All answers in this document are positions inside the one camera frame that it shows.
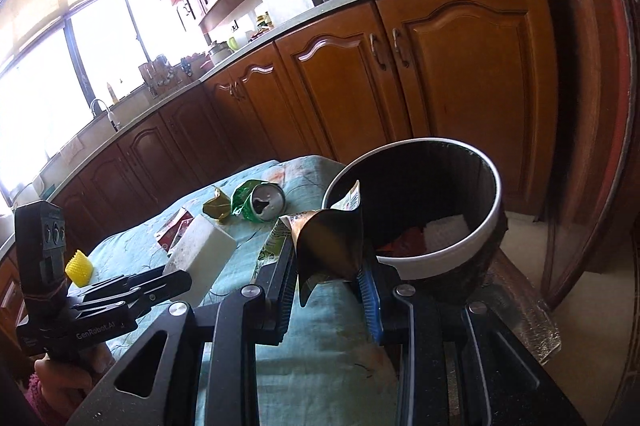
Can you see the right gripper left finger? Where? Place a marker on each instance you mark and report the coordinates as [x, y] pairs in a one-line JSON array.
[[156, 381]]

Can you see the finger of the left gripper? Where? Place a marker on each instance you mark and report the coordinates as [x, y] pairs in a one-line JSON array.
[[119, 285], [140, 300]]

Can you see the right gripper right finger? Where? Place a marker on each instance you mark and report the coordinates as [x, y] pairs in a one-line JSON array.
[[456, 364]]

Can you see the red white milk carton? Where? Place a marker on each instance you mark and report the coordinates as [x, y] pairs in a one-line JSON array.
[[172, 231]]

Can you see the white styrofoam block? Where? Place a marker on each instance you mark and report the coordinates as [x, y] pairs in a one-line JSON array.
[[203, 252]]

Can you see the white foam fruit net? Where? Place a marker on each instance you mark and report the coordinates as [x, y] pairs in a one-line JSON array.
[[442, 233]]

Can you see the crushed green drink can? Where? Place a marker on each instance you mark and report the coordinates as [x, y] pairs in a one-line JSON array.
[[258, 201]]

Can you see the green brown snack bag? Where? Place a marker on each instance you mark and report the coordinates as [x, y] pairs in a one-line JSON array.
[[327, 244]]

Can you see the red snack wrapper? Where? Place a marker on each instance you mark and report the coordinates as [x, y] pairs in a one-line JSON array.
[[411, 243]]

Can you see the grey kitchen countertop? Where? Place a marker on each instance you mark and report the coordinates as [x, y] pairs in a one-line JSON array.
[[280, 26]]

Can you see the white rim trash bin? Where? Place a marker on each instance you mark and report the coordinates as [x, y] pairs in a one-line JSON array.
[[411, 182]]

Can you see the person's left hand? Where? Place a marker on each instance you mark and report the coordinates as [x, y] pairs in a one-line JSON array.
[[56, 389]]

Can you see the yellow foam fruit net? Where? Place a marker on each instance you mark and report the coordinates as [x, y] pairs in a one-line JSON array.
[[79, 269]]

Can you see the olive gold small wrapper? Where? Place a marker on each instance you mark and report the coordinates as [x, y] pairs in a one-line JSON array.
[[219, 206]]

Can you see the chrome sink faucet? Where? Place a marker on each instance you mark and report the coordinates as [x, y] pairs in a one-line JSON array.
[[98, 106]]

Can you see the knife block with utensils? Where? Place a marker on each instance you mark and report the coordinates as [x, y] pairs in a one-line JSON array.
[[158, 76]]

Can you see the white rice cooker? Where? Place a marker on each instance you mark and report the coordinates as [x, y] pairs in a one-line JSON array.
[[219, 51]]

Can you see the condiment bottles group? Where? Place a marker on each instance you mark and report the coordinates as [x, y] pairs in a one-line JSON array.
[[264, 24]]

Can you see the wooden lower cabinets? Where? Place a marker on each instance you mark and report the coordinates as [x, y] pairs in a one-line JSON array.
[[320, 96]]

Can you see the wooden door frame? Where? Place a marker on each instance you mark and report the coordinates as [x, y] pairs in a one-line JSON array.
[[593, 197]]

